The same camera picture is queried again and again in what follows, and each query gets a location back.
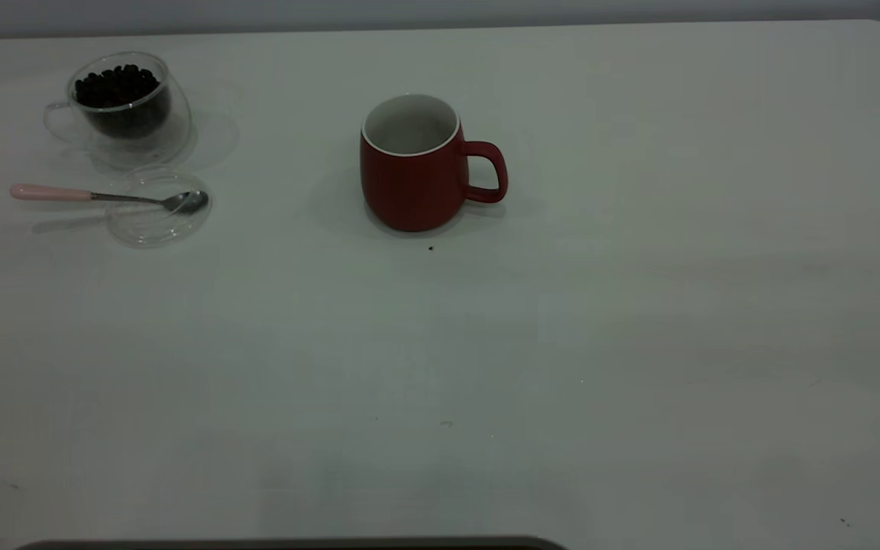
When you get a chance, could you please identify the pink handled metal spoon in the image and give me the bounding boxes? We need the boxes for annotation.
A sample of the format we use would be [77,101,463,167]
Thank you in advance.
[10,183,209,215]

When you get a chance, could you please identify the dark coffee beans pile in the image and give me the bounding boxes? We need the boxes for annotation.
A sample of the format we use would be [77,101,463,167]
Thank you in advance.
[73,64,172,139]

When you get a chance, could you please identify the clear round glass lid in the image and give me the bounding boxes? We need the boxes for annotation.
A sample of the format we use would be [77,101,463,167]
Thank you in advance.
[106,167,214,248]

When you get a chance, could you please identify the clear double wall glass cup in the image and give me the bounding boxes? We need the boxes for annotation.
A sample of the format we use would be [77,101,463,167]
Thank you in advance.
[43,51,195,170]

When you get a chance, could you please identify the red ceramic mug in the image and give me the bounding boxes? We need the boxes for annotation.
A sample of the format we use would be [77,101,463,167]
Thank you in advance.
[359,93,509,233]

